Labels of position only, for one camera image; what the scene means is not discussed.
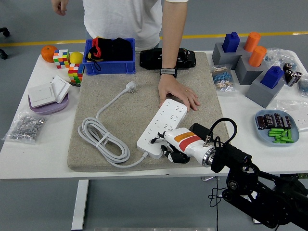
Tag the bag of blue components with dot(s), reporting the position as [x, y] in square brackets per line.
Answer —
[304, 85]

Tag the striped wristband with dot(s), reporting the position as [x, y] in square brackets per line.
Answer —
[168, 71]

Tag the orange cylinder peg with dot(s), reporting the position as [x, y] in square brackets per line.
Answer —
[252, 42]
[257, 56]

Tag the colourful puzzle cube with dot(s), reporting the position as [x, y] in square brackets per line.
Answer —
[75, 73]
[61, 60]

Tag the clear bag of blue parts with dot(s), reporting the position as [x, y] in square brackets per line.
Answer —
[276, 57]

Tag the green cylinders pile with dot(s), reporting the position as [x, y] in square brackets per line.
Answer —
[279, 134]

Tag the black table control panel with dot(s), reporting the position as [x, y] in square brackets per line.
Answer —
[303, 176]

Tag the blue square peg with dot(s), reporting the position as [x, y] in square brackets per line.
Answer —
[231, 43]
[272, 77]

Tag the grey-brown mat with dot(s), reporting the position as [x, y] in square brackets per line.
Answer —
[134, 108]

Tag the black plug adapter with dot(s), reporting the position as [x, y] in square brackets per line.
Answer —
[198, 127]

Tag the black machine part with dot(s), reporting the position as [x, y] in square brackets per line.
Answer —
[149, 59]

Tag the person's left forearm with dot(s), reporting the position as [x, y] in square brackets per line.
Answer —
[173, 36]

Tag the bag of metal nuts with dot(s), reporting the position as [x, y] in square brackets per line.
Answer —
[25, 126]

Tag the black and red cloth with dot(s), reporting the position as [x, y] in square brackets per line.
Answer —
[115, 50]

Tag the white table leg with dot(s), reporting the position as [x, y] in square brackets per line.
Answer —
[256, 221]
[80, 204]

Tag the silver bracket under table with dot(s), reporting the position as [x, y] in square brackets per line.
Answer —
[207, 178]

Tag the blue plastic bin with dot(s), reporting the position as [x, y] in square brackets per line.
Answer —
[110, 67]

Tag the orange fruit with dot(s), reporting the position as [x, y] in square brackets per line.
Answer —
[47, 54]

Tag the black capacitors row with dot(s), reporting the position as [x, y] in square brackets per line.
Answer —
[274, 120]

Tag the yellow lemon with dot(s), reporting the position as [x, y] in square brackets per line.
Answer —
[76, 57]

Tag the person's left hand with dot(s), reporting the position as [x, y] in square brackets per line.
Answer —
[175, 89]

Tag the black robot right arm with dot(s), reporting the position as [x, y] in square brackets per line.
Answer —
[231, 156]

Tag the light blue plate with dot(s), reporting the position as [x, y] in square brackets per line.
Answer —
[262, 134]

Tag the white wall switch panel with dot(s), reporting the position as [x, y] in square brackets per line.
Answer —
[60, 87]
[41, 95]

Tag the grey holder block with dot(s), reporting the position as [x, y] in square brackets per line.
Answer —
[241, 48]
[257, 92]
[221, 57]
[247, 74]

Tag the black office chair base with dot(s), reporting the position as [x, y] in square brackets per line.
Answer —
[4, 31]

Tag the person's right hand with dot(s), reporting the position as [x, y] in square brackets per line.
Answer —
[59, 6]

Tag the large black capacitor bundle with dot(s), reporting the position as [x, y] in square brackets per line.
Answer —
[292, 74]

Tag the bag of resistors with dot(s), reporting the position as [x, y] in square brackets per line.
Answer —
[222, 79]

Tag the purple tray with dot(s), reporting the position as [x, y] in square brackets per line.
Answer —
[51, 109]

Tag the white power strip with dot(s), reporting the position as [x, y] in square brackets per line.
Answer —
[166, 115]

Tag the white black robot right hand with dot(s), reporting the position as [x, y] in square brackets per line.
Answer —
[190, 144]

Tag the person's torso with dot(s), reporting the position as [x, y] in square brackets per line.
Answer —
[120, 21]

